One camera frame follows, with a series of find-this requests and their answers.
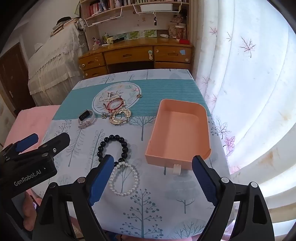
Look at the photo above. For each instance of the pink blanket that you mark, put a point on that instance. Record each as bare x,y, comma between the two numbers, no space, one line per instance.
30,120

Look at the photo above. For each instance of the stack of books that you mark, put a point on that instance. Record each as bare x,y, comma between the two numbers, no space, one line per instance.
62,25

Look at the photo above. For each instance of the wooden desk with drawers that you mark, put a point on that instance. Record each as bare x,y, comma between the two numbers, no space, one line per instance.
129,54

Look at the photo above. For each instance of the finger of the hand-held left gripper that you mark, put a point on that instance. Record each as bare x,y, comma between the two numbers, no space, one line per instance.
27,141
55,143

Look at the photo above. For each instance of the white band smart watch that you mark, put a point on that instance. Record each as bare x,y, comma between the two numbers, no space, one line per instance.
83,115

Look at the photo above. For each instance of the brown wooden door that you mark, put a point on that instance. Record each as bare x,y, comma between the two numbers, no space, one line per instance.
11,74

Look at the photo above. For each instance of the teal drawer safety latch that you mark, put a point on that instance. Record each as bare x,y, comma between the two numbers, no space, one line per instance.
150,54

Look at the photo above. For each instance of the red box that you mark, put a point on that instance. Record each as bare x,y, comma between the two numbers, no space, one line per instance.
184,41

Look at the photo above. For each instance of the green floral picture card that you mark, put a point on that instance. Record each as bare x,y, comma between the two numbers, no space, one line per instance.
133,34
149,33

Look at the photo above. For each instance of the black tube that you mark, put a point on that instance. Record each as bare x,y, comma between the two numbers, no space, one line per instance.
118,40

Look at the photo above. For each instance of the floral cup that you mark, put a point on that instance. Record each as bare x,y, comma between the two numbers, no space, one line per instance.
180,32

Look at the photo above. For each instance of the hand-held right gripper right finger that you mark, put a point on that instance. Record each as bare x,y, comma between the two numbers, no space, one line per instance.
203,178

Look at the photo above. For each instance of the white lace cover cloth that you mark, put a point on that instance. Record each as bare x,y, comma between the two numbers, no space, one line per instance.
53,64

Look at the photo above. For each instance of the pink plastic drawer box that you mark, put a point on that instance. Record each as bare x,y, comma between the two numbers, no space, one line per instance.
175,129

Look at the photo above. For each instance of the white leaf print curtain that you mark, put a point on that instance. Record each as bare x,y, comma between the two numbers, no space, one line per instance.
242,92

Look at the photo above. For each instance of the person's left hand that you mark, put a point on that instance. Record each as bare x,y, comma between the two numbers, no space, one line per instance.
29,210

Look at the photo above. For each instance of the white tube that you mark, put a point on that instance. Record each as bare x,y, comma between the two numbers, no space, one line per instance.
164,36

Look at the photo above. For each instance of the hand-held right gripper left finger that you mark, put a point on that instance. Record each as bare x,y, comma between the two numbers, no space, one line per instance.
101,178

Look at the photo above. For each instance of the wooden bookshelf with books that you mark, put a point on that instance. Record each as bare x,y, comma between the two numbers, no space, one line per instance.
104,7

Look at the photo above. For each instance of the tree print tablecloth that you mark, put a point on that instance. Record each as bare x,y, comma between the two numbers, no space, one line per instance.
161,204

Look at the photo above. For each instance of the white hanging basket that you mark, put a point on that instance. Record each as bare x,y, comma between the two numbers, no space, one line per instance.
156,7

